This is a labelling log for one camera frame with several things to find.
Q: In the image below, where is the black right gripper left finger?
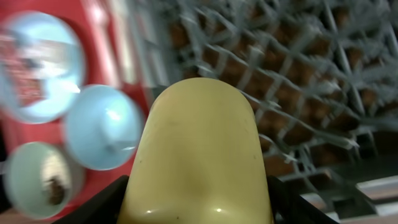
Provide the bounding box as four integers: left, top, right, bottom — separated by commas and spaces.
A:
53, 175, 129, 224

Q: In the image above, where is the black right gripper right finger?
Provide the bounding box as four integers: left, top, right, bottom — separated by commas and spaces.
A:
267, 175, 338, 224

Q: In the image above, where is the rice food waste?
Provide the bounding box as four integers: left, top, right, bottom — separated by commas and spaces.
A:
40, 153, 71, 205

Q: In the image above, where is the green bowl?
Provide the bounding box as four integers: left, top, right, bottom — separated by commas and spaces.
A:
4, 142, 85, 220

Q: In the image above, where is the light blue bowl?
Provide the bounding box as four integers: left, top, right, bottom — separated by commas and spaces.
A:
64, 85, 145, 170

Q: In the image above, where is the yellow plastic cup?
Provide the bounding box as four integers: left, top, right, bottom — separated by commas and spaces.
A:
118, 78, 273, 224

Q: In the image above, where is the red snack wrapper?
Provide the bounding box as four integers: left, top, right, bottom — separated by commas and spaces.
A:
1, 32, 44, 106

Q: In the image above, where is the grey dishwasher rack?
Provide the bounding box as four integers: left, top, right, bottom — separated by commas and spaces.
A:
127, 0, 397, 223

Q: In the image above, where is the light blue plate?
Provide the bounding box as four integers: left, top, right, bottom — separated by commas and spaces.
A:
1, 11, 86, 124

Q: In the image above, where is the red serving tray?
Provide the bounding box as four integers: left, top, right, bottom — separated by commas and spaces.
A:
0, 0, 153, 218

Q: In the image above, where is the pink plastic fork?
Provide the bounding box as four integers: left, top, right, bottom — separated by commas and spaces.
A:
81, 0, 121, 89

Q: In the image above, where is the cream plastic spoon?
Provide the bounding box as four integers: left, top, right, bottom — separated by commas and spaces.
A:
109, 0, 138, 85

